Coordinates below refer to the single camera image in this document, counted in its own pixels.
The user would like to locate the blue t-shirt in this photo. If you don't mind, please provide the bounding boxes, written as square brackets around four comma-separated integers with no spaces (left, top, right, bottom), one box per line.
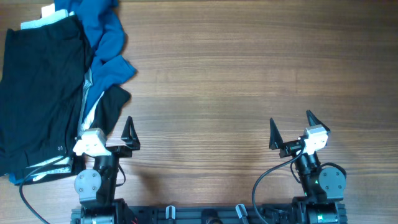
[8,0,136,178]

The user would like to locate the white garment in pile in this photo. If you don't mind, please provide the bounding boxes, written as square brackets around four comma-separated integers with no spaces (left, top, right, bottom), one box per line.
[30,4,98,182]

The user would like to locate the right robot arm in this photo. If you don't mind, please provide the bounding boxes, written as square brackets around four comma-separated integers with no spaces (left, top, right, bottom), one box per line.
[269,110,347,223]

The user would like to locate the black garment under pile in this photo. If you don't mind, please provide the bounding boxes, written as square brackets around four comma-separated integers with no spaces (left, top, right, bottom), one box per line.
[25,85,131,184]

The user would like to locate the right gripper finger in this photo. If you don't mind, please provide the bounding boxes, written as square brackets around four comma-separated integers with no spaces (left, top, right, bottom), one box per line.
[306,110,330,131]
[269,118,284,150]

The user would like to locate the black shorts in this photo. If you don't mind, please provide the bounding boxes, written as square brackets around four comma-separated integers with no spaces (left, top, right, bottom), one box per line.
[1,16,93,175]

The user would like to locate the light denim shorts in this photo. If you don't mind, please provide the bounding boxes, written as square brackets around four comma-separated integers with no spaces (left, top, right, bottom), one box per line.
[21,9,75,30]

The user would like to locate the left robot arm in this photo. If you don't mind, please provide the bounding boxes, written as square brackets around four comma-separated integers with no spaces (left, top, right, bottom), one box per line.
[70,117,141,224]

